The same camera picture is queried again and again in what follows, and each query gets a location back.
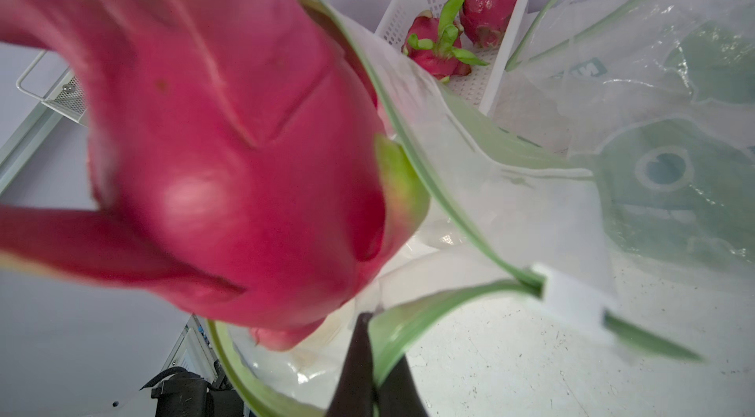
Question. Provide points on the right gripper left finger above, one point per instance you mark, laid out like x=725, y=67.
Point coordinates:
x=354, y=395

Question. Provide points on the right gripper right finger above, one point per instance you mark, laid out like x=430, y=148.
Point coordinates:
x=398, y=396

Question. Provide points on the clear zip-top bag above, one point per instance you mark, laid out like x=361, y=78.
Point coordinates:
x=656, y=98
x=530, y=223

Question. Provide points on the white plastic basket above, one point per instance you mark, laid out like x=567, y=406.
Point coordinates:
x=464, y=44

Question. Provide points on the white mesh two-tier shelf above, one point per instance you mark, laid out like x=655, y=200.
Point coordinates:
x=52, y=82

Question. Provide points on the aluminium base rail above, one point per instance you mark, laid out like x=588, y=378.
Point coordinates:
x=193, y=351

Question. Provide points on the aluminium frame struts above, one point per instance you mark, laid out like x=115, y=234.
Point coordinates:
x=25, y=142

